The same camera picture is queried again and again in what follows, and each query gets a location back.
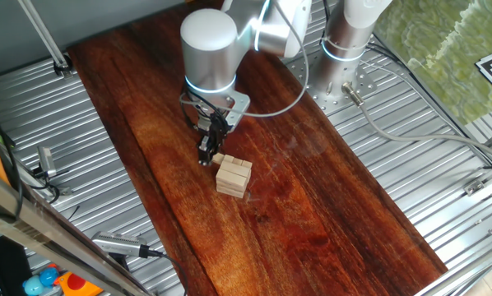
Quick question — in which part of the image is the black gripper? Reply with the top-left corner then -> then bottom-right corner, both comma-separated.
196,114 -> 230,166

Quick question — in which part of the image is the dark red wooden board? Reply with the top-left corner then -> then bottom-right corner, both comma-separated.
67,0 -> 448,296

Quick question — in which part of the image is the orange emergency stop box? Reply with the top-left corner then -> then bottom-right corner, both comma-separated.
53,271 -> 105,296

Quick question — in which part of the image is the aluminium stand pole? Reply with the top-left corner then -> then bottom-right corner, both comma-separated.
17,0 -> 74,80

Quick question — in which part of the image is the light blue round toy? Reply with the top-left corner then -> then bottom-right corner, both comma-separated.
21,274 -> 45,296

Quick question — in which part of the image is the black equipment case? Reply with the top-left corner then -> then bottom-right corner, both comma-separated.
0,236 -> 33,296

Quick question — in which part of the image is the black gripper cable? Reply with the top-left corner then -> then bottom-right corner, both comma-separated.
179,92 -> 230,135

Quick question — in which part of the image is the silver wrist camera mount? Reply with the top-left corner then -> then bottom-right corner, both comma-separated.
222,89 -> 251,132

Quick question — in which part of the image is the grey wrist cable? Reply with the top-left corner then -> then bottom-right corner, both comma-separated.
178,0 -> 311,119

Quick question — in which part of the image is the black ribbed camera cable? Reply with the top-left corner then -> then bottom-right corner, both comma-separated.
137,244 -> 189,296

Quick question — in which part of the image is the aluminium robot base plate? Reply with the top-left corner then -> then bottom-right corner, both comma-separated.
286,51 -> 378,117

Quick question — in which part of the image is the silver ribbed camera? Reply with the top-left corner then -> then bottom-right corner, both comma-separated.
91,230 -> 148,258

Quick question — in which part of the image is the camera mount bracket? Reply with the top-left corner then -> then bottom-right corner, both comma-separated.
105,252 -> 132,273

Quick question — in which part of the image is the grey base cable with connector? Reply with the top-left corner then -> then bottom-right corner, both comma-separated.
341,81 -> 492,164

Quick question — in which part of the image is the black small camera cable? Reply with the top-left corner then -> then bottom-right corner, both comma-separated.
26,164 -> 72,206

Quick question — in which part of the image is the small grey camera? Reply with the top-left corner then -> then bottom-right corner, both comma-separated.
37,145 -> 58,178

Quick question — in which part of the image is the steel frame bar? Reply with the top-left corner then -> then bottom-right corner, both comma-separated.
0,162 -> 155,296

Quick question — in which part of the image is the black base cable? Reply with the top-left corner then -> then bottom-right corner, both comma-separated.
363,40 -> 492,169

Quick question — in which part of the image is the black hanging cable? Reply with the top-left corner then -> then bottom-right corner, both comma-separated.
0,96 -> 26,225

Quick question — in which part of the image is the aluminium corner bracket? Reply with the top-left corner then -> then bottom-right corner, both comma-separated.
462,174 -> 488,197

